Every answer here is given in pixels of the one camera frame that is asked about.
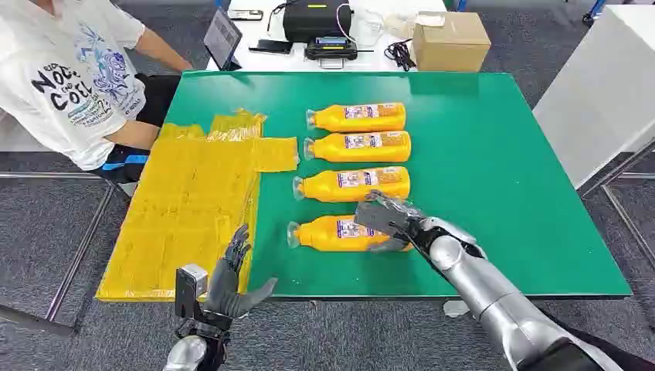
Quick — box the white cable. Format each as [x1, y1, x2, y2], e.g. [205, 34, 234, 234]
[334, 4, 359, 45]

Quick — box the yellow plastic sheet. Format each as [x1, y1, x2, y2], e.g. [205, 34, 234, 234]
[96, 108, 300, 303]

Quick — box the green table mat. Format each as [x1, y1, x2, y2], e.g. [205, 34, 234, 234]
[165, 70, 633, 299]

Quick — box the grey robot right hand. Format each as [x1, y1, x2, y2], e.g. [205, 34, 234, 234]
[353, 189, 436, 257]

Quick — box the blue cart frame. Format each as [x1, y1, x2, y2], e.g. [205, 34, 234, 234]
[582, 0, 610, 26]

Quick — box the black carrying case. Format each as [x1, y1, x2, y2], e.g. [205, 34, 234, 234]
[282, 0, 354, 43]

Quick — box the white side table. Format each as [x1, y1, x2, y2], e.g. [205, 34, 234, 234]
[205, 0, 449, 73]

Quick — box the person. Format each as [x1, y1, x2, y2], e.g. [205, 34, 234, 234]
[0, 0, 195, 184]

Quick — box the flat black pouch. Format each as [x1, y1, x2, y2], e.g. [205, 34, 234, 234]
[248, 39, 294, 56]

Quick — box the brown cardboard box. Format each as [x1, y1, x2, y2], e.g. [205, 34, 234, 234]
[412, 11, 492, 73]

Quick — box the white table foot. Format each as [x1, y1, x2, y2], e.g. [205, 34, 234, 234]
[442, 300, 470, 318]

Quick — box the black robot leg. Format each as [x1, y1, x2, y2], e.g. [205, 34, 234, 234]
[537, 307, 655, 371]

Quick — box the black handheld device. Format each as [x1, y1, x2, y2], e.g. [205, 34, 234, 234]
[304, 36, 359, 70]

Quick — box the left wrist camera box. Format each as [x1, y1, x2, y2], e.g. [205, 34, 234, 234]
[175, 264, 209, 319]

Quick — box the metal floor frame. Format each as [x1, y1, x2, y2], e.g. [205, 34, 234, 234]
[0, 171, 129, 328]
[578, 141, 655, 267]

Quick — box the white cabinet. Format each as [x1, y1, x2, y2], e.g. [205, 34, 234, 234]
[531, 4, 655, 189]

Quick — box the white bagged adapter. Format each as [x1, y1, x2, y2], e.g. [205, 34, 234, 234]
[383, 12, 418, 39]

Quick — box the clear plastic bag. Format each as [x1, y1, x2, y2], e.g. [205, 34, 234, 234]
[358, 7, 385, 47]

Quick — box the white paper slip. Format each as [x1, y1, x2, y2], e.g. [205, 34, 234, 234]
[415, 11, 447, 28]

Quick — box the black tablet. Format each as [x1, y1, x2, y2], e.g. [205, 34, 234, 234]
[202, 7, 243, 72]

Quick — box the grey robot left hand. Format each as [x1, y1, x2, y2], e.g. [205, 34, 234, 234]
[203, 223, 279, 321]

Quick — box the orange detergent bottle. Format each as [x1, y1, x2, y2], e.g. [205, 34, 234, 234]
[292, 166, 412, 204]
[303, 130, 412, 164]
[306, 102, 407, 133]
[286, 215, 415, 253]

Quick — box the black cable bundle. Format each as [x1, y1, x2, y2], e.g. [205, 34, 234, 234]
[383, 39, 417, 73]

